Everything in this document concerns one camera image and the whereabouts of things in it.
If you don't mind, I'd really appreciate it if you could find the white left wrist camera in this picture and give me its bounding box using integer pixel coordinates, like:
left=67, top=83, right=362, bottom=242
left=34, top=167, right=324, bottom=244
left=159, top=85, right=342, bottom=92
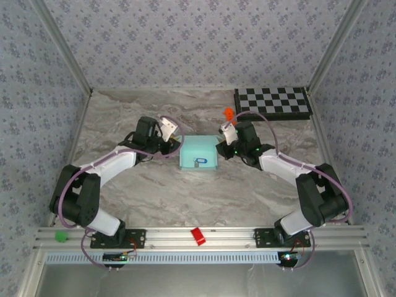
left=158, top=115, right=179, bottom=144

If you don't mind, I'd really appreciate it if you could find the orange plastic toy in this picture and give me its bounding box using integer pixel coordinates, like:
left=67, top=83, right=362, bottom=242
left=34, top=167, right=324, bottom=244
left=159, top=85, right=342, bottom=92
left=223, top=106, right=236, bottom=125

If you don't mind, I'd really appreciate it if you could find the light blue paper box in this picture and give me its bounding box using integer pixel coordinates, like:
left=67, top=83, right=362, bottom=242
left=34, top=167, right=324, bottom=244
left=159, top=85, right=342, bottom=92
left=178, top=135, right=219, bottom=171

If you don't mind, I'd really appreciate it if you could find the red plastic block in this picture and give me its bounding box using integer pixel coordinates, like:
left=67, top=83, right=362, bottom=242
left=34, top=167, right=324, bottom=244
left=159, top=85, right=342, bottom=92
left=190, top=227, right=207, bottom=247

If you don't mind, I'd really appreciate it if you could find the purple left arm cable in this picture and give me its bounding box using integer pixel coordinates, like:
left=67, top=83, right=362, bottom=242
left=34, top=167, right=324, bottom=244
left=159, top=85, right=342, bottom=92
left=55, top=115, right=186, bottom=272

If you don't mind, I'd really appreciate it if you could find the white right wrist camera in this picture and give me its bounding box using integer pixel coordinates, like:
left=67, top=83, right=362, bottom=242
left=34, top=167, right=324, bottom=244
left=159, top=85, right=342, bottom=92
left=218, top=121, right=238, bottom=145

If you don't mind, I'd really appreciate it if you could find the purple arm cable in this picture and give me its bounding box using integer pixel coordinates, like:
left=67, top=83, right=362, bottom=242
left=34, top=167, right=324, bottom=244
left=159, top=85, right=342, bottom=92
left=227, top=110, right=354, bottom=272
left=55, top=115, right=186, bottom=272

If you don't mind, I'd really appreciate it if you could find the slotted grey cable duct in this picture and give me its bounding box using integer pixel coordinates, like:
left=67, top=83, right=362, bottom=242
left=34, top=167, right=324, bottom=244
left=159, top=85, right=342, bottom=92
left=45, top=250, right=284, bottom=265

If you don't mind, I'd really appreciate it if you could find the aluminium frame post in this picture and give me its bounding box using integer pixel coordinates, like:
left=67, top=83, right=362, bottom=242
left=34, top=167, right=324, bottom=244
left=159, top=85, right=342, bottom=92
left=308, top=0, right=369, bottom=93
left=30, top=0, right=93, bottom=95

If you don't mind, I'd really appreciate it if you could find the black grey chessboard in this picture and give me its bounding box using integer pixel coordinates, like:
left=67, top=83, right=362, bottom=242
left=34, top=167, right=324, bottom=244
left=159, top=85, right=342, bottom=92
left=233, top=87, right=311, bottom=122

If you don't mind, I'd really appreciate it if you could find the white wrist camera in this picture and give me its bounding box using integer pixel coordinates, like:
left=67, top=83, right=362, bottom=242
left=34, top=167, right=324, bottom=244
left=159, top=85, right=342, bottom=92
left=218, top=121, right=238, bottom=145
left=158, top=115, right=179, bottom=144

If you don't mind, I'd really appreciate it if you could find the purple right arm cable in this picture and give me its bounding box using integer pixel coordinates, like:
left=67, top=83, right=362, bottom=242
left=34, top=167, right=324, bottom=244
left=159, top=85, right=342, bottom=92
left=227, top=110, right=354, bottom=272

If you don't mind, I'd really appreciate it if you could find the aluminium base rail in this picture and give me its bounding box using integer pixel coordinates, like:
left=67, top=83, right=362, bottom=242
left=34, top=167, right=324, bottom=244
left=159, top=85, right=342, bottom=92
left=32, top=225, right=371, bottom=251

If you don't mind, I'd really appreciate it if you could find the grey metal shelf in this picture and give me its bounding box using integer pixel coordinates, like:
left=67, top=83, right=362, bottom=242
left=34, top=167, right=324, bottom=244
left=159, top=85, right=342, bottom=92
left=40, top=262, right=368, bottom=297

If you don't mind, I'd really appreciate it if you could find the aluminium table edge rail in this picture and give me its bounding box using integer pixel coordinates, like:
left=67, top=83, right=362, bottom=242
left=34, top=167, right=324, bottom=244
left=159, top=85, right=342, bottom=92
left=48, top=91, right=93, bottom=226
left=308, top=89, right=354, bottom=225

